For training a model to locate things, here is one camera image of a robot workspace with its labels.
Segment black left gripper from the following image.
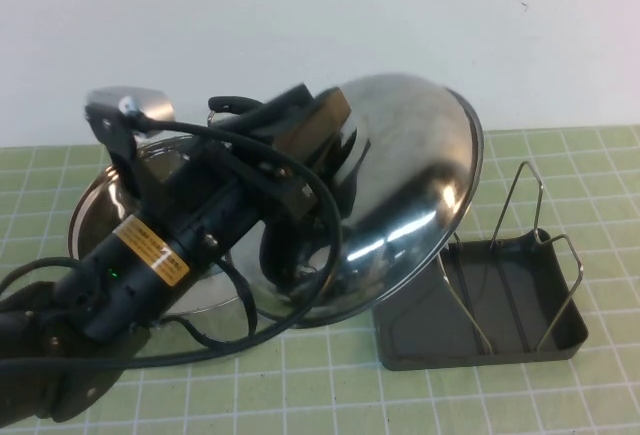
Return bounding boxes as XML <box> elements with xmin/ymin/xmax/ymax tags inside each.
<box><xmin>197</xmin><ymin>83</ymin><xmax>353</xmax><ymax>229</ymax></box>

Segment stainless steel lid black knob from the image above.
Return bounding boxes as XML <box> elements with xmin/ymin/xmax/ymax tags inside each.
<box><xmin>254</xmin><ymin>72</ymin><xmax>485</xmax><ymax>331</ymax></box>

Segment dark grey rack drip tray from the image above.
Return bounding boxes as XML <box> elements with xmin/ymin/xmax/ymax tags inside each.
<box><xmin>372</xmin><ymin>228</ymin><xmax>589</xmax><ymax>371</ymax></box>

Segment green grid table mat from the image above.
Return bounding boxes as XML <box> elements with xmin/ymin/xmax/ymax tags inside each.
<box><xmin>0</xmin><ymin>125</ymin><xmax>640</xmax><ymax>435</ymax></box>

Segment thick black camera cable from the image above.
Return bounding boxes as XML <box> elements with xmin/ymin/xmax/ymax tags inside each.
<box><xmin>0</xmin><ymin>99</ymin><xmax>346</xmax><ymax>376</ymax></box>

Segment silver wrist camera black mount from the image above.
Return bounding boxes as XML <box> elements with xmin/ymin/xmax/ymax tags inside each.
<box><xmin>83</xmin><ymin>85</ymin><xmax>177</xmax><ymax>196</ymax></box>

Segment stainless steel pot black handles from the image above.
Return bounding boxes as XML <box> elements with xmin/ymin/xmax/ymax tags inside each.
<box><xmin>67</xmin><ymin>96</ymin><xmax>301</xmax><ymax>329</ymax></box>

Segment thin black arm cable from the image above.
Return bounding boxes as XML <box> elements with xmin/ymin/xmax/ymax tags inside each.
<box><xmin>0</xmin><ymin>257</ymin><xmax>76</xmax><ymax>296</ymax></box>

